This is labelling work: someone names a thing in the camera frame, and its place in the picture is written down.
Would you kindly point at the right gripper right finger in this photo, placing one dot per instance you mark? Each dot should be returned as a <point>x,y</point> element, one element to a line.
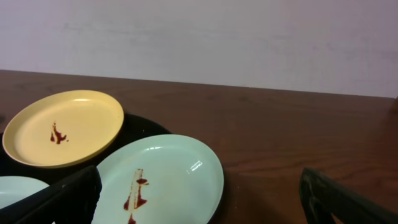
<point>323,199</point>

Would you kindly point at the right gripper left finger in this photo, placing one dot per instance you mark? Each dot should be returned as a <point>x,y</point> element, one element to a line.
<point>70,200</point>

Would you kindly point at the mint plate front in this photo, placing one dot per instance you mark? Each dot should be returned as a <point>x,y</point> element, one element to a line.
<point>16,188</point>

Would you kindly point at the mint plate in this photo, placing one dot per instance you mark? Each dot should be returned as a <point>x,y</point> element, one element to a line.
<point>167,178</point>
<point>16,188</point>

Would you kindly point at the round black tray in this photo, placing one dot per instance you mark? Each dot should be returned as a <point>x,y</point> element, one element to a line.
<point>133,129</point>

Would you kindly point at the yellow plate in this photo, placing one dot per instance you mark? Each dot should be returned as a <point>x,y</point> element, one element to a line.
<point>63,129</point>

